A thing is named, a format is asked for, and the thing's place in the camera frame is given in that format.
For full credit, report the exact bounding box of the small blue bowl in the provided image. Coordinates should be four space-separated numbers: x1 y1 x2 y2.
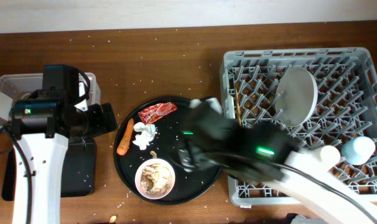
342 136 376 166

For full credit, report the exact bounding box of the orange carrot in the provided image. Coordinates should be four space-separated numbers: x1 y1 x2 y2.
116 118 134 156

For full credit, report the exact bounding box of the white plastic fork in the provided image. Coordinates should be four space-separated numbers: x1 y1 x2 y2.
228 96 236 119

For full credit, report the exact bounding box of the clear plastic bin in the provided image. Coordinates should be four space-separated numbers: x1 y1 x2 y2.
0 72 101 129

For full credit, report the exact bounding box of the wooden chopstick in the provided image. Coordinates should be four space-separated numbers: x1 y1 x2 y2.
235 87 242 127

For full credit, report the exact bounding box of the black rectangular tray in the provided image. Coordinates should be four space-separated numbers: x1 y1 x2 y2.
1 138 97 201

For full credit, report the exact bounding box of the grey round plate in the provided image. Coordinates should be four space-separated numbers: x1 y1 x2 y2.
274 67 318 127

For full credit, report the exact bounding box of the white tissue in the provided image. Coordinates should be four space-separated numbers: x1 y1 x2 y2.
133 122 157 151

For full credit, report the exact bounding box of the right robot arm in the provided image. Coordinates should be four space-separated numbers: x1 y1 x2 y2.
178 100 377 223

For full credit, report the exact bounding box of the grey plastic dishwasher rack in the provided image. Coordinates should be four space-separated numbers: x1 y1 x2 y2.
220 47 377 202

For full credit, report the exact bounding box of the red snack wrapper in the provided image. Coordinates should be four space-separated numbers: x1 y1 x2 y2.
138 102 177 124

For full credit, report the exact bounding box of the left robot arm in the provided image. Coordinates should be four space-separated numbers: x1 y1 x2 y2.
0 65 117 223

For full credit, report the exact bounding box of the peanut on table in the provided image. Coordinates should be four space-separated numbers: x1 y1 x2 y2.
109 215 117 223

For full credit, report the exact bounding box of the white paper cup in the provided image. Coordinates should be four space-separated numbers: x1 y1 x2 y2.
317 146 341 170

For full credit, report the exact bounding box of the round black tray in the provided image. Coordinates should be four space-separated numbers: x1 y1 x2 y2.
113 96 221 205

